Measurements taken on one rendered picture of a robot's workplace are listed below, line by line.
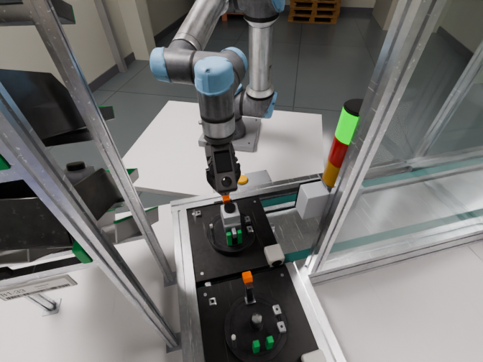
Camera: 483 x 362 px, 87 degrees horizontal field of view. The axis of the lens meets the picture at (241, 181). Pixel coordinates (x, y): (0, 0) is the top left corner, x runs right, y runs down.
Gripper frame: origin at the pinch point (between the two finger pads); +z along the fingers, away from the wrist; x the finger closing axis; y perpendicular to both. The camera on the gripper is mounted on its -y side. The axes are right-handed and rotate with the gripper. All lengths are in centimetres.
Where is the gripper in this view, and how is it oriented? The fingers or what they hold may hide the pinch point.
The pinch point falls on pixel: (225, 195)
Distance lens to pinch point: 72.1
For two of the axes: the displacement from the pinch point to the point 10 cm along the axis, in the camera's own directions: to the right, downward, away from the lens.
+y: -2.4, -6.9, 6.8
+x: -9.7, 1.8, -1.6
